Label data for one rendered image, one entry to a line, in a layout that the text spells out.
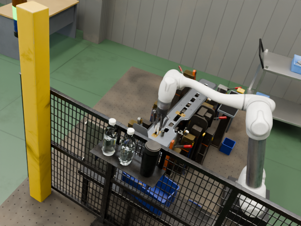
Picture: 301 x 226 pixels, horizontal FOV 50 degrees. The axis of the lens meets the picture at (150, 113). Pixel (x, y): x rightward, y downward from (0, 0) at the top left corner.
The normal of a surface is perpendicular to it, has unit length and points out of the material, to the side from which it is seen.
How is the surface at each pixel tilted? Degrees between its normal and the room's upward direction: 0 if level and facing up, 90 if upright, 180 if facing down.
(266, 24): 90
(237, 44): 90
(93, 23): 90
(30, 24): 90
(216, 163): 0
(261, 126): 81
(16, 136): 0
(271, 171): 0
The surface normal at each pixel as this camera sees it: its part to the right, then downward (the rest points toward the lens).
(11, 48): -0.34, 0.52
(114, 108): 0.18, -0.78
